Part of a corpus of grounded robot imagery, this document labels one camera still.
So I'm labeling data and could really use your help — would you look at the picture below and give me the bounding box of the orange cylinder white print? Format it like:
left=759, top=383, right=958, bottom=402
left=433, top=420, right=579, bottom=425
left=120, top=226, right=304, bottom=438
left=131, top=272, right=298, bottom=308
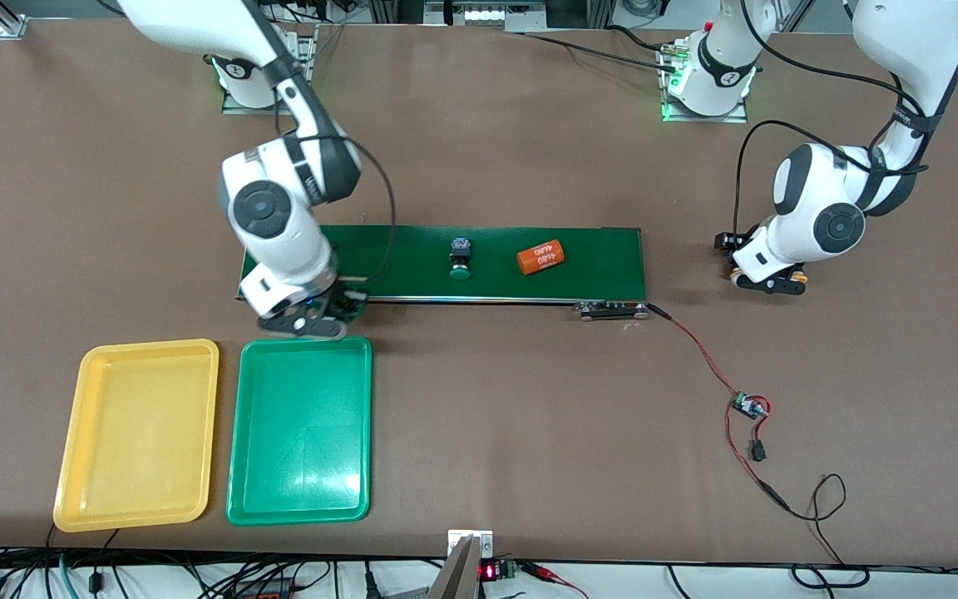
left=516, top=239, right=568, bottom=276

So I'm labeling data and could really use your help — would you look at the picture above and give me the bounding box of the green plastic tray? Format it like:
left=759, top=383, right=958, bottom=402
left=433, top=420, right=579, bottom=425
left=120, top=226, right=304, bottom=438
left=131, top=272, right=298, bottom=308
left=225, top=335, right=373, bottom=527

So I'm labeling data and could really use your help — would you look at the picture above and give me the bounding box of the green belt conveyor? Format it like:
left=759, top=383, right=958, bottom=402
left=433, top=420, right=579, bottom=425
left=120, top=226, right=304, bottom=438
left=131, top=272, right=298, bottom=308
left=235, top=223, right=650, bottom=322

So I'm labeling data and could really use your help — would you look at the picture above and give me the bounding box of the yellow plastic tray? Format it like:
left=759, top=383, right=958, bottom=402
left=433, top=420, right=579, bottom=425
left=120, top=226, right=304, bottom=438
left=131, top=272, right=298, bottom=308
left=52, top=338, right=220, bottom=533

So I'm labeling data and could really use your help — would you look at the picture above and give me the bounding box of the white power strip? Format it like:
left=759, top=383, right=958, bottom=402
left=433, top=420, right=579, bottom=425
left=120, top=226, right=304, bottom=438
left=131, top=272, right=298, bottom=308
left=425, top=0, right=548, bottom=30

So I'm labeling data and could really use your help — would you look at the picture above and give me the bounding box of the red clip lead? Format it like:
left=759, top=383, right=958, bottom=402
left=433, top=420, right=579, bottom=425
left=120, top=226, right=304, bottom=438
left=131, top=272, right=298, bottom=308
left=525, top=562, right=590, bottom=599

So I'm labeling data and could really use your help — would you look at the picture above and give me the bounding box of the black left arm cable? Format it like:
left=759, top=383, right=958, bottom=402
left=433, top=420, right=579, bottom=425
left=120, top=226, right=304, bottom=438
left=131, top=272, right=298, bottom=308
left=733, top=0, right=929, bottom=250

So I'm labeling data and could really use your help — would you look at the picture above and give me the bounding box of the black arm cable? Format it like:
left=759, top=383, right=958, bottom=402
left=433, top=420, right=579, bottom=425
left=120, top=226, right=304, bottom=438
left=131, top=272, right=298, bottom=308
left=733, top=0, right=929, bottom=250
left=275, top=75, right=398, bottom=288

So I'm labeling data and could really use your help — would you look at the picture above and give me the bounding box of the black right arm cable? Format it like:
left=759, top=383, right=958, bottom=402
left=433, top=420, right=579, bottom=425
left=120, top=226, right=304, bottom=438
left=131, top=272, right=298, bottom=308
left=275, top=75, right=398, bottom=288

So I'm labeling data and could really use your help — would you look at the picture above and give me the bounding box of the red black motor wire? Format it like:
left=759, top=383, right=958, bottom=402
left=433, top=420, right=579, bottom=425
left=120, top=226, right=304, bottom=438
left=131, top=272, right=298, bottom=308
left=645, top=304, right=792, bottom=512

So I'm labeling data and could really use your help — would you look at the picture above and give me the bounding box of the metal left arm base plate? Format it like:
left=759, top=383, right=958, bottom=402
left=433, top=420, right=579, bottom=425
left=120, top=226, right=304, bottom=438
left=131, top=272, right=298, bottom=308
left=660, top=42, right=750, bottom=124

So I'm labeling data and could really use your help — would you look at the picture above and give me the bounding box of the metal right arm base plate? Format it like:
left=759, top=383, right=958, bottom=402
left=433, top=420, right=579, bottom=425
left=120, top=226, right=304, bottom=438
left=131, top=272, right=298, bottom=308
left=221, top=23, right=318, bottom=116

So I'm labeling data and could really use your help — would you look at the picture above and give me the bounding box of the black base supply cable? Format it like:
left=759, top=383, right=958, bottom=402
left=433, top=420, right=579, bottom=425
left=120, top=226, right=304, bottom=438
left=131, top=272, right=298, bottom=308
left=516, top=23, right=684, bottom=74

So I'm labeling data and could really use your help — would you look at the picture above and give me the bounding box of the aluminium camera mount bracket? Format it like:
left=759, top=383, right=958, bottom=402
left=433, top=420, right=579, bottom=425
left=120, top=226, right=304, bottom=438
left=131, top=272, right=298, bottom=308
left=427, top=529, right=495, bottom=599

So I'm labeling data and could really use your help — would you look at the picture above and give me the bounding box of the thin black power cable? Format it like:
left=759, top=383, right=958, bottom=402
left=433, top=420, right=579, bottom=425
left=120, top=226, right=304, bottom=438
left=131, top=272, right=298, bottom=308
left=766, top=473, right=871, bottom=590

